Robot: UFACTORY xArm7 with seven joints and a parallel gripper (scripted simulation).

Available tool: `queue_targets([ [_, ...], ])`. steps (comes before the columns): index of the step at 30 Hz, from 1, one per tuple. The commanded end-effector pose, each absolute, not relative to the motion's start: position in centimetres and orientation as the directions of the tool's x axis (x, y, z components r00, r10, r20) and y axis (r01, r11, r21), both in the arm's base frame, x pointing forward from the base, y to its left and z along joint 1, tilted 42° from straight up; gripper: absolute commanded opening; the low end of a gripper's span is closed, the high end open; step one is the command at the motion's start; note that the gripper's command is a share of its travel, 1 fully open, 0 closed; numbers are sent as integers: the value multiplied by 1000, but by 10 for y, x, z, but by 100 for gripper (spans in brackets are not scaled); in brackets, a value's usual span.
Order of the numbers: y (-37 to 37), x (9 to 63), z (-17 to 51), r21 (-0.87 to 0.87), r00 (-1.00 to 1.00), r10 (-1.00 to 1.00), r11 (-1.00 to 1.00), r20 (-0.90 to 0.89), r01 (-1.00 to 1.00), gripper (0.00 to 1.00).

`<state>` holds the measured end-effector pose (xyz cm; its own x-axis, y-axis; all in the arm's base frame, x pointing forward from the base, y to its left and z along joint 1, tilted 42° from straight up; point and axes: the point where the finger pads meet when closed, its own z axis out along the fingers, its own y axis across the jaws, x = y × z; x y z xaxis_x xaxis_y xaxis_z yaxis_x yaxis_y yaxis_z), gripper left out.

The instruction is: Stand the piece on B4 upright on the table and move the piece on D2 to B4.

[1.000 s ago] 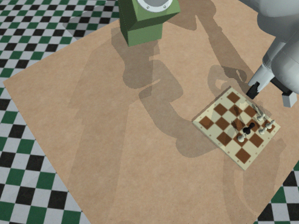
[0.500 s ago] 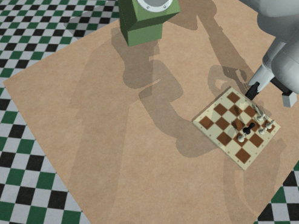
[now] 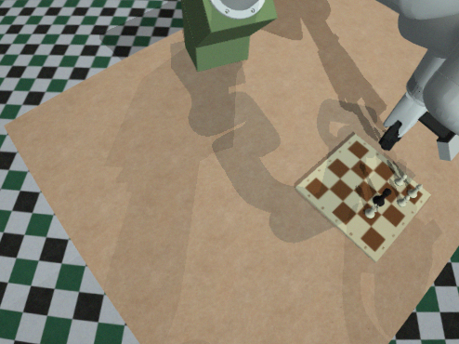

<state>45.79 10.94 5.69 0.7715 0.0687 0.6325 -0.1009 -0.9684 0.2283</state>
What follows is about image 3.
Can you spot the white pawn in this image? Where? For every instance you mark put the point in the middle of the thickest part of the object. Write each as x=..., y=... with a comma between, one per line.
x=399, y=182
x=402, y=202

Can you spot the white bishop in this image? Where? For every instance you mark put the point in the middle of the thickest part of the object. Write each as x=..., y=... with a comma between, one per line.
x=413, y=192

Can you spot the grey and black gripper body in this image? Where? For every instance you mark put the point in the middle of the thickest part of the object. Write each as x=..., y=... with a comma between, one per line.
x=408, y=110

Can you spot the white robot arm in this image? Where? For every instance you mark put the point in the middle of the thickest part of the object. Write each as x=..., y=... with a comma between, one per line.
x=427, y=28

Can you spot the chessboard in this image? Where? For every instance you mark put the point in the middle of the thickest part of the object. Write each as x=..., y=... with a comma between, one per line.
x=344, y=186

